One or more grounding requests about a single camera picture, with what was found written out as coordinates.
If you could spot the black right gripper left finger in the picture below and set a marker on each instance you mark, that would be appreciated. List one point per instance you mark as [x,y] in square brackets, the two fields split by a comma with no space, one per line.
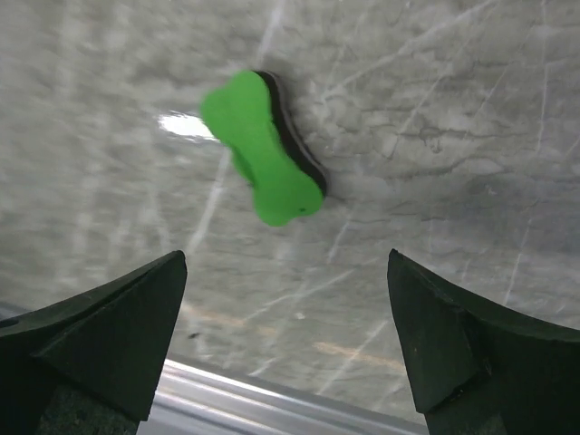
[91,363]

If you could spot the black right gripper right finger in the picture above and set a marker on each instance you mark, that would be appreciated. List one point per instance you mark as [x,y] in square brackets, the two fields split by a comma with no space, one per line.
[478,367]

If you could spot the green bone-shaped whiteboard eraser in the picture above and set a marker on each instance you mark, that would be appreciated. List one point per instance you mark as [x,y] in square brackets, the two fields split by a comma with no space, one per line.
[249,115]

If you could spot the aluminium table edge rail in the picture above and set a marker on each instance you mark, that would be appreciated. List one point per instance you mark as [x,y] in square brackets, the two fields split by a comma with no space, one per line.
[200,398]

